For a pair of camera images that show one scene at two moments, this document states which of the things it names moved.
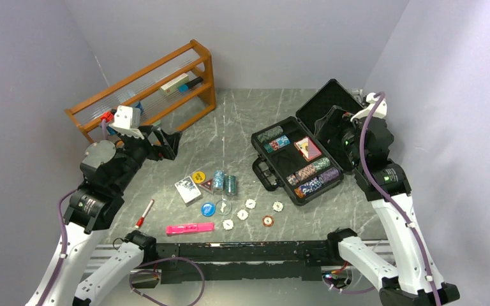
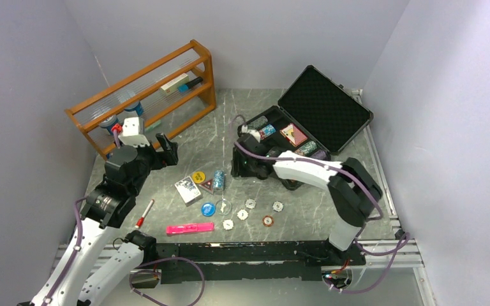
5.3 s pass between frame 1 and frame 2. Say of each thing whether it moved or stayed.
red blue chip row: moved
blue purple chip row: moved
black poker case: moved
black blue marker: stayed
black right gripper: moved
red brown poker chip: stayed
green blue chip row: moved
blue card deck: stayed
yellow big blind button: stayed
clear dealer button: stayed
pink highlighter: stayed
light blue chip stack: stayed
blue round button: stayed
